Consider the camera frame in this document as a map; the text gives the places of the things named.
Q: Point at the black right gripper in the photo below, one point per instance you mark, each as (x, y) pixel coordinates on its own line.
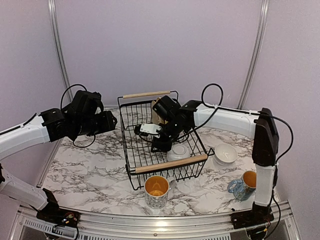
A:
(162, 146)

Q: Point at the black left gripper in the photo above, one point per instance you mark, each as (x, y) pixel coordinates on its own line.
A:
(108, 123)

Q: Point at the white bowl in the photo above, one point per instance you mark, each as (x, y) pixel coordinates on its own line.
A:
(178, 151)
(225, 154)

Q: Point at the cream gold rimmed plate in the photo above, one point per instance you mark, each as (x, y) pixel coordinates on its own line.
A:
(155, 118)

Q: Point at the black wire dish rack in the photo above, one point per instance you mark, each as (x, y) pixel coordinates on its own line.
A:
(141, 162)

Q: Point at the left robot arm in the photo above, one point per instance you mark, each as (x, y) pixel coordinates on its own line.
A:
(84, 116)

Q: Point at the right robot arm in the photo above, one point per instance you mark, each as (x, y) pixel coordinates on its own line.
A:
(207, 194)

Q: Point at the patterned mug yellow inside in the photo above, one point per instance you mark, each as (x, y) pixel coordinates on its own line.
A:
(156, 190)

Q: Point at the blue mug yellow inside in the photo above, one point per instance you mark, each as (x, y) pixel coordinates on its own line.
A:
(243, 187)

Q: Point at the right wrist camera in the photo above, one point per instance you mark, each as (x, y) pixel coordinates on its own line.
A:
(146, 129)

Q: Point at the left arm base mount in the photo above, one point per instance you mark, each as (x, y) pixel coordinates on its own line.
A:
(60, 217)

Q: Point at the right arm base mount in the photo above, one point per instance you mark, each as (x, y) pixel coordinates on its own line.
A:
(249, 218)

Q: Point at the left aluminium frame post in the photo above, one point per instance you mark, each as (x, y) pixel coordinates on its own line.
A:
(57, 42)

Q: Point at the aluminium frame post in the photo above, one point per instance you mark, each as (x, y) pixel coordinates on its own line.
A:
(57, 42)
(260, 33)

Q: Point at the front aluminium rail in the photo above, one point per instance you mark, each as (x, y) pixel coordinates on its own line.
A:
(103, 226)

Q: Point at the right aluminium frame post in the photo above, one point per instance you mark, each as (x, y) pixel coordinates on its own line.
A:
(260, 33)

